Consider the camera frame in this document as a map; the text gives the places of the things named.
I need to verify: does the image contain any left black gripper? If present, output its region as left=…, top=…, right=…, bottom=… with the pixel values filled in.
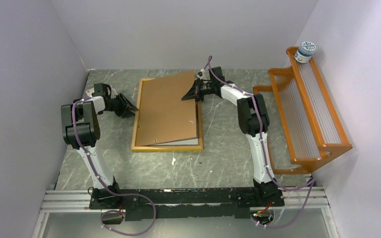
left=105, top=93, right=139, bottom=119

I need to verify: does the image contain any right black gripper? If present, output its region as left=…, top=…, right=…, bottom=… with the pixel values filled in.
left=181, top=78, right=214, bottom=103

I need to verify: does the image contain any brown frame backing board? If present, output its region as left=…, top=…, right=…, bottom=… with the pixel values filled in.
left=135, top=70, right=198, bottom=146

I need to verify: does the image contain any building and sky photo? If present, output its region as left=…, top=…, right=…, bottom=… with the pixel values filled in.
left=154, top=137, right=199, bottom=146

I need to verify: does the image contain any yellow wooden picture frame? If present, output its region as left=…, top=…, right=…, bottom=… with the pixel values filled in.
left=130, top=77, right=204, bottom=152

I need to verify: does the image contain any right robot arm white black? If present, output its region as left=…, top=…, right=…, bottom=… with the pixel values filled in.
left=182, top=66, right=282, bottom=206

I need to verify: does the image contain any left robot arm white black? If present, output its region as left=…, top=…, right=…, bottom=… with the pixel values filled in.
left=61, top=83, right=139, bottom=208

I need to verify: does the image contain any small staples box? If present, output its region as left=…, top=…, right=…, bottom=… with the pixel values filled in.
left=86, top=89, right=94, bottom=98

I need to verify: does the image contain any small blue white jar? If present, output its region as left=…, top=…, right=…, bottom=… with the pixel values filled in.
left=294, top=41, right=317, bottom=63

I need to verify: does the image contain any orange wooden rack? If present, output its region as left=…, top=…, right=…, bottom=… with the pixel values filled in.
left=253, top=47, right=353, bottom=175

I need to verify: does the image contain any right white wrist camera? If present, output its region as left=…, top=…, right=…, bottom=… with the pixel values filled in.
left=196, top=69, right=206, bottom=80

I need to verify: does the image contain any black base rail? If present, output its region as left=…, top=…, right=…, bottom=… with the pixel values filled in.
left=89, top=187, right=285, bottom=221

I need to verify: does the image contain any aluminium extrusion frame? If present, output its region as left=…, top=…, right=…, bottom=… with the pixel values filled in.
left=33, top=186, right=339, bottom=238

